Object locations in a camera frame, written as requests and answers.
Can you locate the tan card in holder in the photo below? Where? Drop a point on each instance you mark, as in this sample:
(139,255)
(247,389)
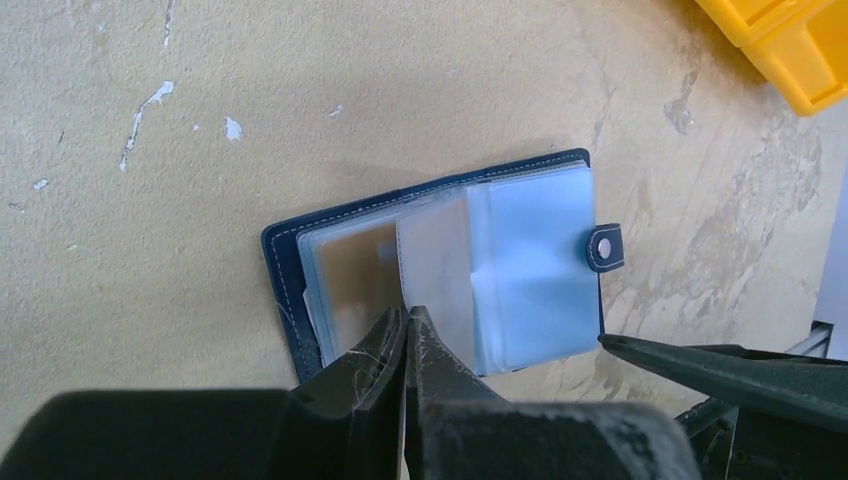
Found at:
(359,279)

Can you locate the blue leather card holder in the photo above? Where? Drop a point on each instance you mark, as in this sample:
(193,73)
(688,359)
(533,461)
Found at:
(506,259)

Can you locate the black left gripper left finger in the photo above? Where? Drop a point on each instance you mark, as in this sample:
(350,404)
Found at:
(343,423)

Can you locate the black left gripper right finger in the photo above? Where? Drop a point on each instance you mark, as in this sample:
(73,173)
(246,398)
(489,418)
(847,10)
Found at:
(459,428)

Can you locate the yellow plastic bin tray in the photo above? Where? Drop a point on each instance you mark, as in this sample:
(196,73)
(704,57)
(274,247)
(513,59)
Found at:
(799,46)

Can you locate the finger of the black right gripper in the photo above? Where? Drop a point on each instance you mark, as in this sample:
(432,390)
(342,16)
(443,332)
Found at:
(803,389)

